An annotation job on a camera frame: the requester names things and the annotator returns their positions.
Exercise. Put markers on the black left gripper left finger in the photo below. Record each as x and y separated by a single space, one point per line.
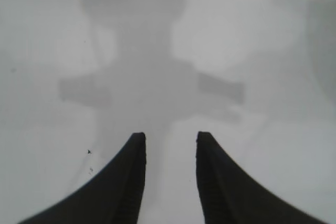
118 187

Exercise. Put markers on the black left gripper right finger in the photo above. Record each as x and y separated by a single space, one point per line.
225 190

